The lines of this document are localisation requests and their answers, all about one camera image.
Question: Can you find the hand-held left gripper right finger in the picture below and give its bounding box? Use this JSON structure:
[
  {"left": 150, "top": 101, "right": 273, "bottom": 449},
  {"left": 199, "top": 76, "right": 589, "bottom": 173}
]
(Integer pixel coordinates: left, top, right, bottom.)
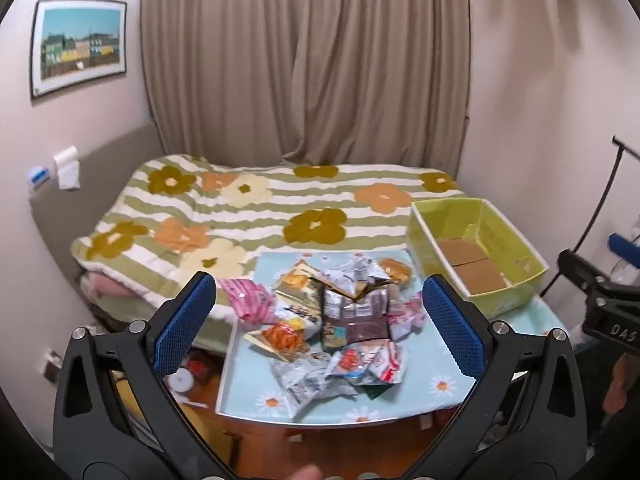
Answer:
[{"left": 405, "top": 274, "right": 589, "bottom": 480}]

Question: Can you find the white round container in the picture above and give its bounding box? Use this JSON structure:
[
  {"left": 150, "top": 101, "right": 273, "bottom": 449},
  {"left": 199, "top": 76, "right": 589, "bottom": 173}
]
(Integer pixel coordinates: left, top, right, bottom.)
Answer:
[{"left": 167, "top": 367, "right": 193, "bottom": 393}]

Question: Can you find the beige curtain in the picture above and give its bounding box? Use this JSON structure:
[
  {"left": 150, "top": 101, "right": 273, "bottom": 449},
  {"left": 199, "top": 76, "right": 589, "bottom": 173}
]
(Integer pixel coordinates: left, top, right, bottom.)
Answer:
[{"left": 140, "top": 0, "right": 473, "bottom": 181}]

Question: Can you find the green cardboard box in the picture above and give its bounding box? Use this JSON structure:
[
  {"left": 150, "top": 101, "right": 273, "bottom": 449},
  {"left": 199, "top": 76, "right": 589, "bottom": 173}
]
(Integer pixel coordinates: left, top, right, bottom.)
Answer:
[{"left": 405, "top": 198, "right": 547, "bottom": 315}]

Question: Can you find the clear packet of yellow crisp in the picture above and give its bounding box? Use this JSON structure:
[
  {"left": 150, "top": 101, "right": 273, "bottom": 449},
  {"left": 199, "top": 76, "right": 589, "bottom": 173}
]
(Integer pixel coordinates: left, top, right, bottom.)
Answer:
[{"left": 377, "top": 257, "right": 413, "bottom": 286}]

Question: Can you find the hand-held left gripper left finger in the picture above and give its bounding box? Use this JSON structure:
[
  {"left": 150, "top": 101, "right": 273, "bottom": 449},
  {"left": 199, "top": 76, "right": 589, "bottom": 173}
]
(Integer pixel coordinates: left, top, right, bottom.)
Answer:
[{"left": 52, "top": 272, "right": 236, "bottom": 480}]

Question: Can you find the framed wall poster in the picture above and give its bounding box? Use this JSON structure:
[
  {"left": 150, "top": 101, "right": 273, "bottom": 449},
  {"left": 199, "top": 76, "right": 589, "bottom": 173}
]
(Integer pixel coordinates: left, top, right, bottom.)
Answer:
[{"left": 30, "top": 0, "right": 128, "bottom": 100}]

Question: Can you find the table with daisy tablecloth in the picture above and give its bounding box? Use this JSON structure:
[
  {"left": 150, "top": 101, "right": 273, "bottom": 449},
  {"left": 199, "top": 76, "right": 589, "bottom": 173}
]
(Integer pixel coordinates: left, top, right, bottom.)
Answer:
[{"left": 217, "top": 250, "right": 568, "bottom": 426}]

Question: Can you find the blue white wall item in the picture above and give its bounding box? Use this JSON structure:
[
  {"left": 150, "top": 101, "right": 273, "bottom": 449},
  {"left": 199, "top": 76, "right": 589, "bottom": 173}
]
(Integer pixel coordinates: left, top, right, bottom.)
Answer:
[{"left": 27, "top": 165, "right": 51, "bottom": 191}]

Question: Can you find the white tissue roll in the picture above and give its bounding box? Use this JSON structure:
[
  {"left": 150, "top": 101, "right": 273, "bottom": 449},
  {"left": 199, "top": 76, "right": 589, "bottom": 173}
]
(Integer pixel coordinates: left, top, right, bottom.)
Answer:
[{"left": 52, "top": 146, "right": 81, "bottom": 191}]

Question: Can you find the person's right forearm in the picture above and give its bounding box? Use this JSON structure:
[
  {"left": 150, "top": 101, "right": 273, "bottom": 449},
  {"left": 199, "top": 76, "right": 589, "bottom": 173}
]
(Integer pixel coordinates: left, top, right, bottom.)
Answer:
[{"left": 602, "top": 352, "right": 635, "bottom": 417}]

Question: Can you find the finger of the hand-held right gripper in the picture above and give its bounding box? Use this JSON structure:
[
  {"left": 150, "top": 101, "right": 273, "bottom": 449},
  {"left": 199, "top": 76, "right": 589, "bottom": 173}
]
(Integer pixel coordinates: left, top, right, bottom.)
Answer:
[{"left": 557, "top": 249, "right": 609, "bottom": 296}]

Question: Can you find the grey bed frame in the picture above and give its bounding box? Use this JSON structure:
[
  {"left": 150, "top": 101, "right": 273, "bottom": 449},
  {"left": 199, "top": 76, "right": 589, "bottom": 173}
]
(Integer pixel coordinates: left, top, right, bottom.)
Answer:
[{"left": 30, "top": 122, "right": 171, "bottom": 321}]

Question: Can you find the blue clip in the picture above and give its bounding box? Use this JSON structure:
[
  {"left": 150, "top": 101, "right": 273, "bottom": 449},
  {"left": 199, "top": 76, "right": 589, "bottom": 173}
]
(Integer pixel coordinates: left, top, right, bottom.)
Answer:
[{"left": 607, "top": 232, "right": 640, "bottom": 268}]

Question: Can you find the wall outlet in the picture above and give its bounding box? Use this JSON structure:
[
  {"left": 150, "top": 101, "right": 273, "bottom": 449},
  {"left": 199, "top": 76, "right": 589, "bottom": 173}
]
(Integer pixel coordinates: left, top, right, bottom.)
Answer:
[{"left": 40, "top": 347, "right": 63, "bottom": 383}]

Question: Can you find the red package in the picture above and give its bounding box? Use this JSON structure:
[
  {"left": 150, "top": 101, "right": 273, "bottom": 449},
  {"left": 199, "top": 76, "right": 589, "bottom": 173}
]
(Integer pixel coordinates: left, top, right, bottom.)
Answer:
[{"left": 185, "top": 350, "right": 226, "bottom": 386}]

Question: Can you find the white orange snack packet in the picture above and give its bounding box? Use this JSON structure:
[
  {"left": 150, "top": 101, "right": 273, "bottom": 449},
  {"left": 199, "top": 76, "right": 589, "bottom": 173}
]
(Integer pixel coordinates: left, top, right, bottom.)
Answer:
[{"left": 274, "top": 259, "right": 326, "bottom": 296}]

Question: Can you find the pile of mixed snacks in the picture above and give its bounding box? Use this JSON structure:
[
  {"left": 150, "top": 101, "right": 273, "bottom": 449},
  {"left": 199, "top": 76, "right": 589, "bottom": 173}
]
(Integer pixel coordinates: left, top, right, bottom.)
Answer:
[{"left": 217, "top": 254, "right": 426, "bottom": 418}]

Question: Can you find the person's left hand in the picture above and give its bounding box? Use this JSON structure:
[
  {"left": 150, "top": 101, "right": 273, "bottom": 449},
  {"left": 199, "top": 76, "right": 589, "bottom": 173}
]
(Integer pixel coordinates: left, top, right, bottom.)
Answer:
[{"left": 280, "top": 464, "right": 324, "bottom": 480}]

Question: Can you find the floral striped blanket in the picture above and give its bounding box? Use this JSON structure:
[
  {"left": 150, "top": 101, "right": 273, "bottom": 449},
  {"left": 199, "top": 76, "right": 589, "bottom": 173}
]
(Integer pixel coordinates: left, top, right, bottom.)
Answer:
[{"left": 70, "top": 154, "right": 468, "bottom": 321}]

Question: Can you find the pink folded cloth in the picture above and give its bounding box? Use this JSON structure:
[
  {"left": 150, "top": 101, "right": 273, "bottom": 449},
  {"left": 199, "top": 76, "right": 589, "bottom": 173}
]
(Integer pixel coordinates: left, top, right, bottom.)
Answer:
[{"left": 82, "top": 272, "right": 146, "bottom": 311}]

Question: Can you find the black thin stand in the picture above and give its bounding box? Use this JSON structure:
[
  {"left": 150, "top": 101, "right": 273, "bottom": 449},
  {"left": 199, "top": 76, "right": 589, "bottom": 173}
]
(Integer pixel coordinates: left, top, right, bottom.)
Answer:
[{"left": 540, "top": 135, "right": 640, "bottom": 301}]

